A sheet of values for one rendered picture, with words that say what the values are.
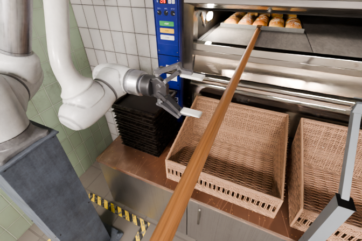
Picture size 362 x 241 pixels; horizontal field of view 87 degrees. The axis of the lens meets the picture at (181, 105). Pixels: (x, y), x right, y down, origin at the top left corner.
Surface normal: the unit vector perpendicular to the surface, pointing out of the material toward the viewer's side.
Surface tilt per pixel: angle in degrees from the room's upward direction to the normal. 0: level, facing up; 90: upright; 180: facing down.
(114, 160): 0
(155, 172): 0
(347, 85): 70
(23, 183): 90
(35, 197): 90
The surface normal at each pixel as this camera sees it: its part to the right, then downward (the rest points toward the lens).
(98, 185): -0.01, -0.82
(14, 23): 0.54, 0.58
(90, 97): 0.75, 0.00
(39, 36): 0.91, 0.22
